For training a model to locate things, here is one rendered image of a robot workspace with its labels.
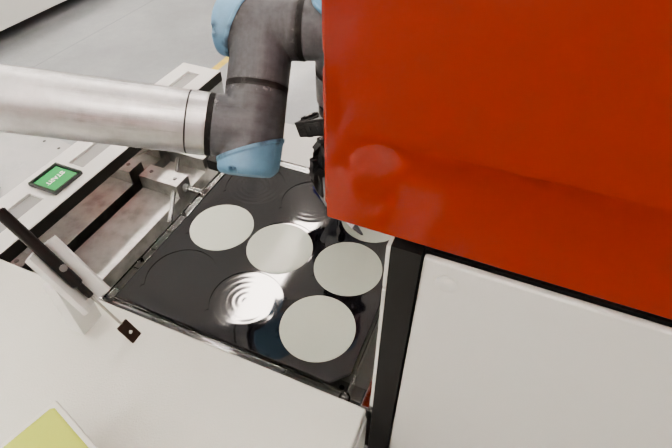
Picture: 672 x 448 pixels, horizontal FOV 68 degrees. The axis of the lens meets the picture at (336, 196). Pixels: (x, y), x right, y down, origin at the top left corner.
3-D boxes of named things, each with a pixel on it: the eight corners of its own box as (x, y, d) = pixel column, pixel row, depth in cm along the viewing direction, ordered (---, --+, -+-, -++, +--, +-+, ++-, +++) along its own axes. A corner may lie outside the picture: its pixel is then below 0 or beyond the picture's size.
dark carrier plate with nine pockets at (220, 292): (421, 207, 83) (421, 204, 82) (344, 390, 59) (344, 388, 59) (243, 157, 92) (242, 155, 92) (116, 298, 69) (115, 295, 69)
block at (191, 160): (215, 161, 94) (213, 148, 92) (205, 171, 92) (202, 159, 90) (180, 151, 96) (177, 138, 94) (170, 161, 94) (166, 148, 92)
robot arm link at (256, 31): (200, 73, 56) (294, 80, 55) (211, -23, 57) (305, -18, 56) (224, 91, 64) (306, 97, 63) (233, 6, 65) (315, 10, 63)
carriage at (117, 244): (220, 170, 96) (218, 158, 94) (83, 319, 72) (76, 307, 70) (186, 160, 99) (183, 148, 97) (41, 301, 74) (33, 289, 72)
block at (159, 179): (191, 187, 88) (187, 174, 86) (179, 198, 86) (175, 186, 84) (154, 175, 91) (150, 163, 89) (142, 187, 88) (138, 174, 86)
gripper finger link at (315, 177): (314, 201, 75) (314, 154, 69) (309, 195, 76) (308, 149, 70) (340, 190, 77) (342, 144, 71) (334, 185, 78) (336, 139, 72)
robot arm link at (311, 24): (311, -32, 58) (383, -29, 57) (315, 55, 66) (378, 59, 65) (298, -8, 53) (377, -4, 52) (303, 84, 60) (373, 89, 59)
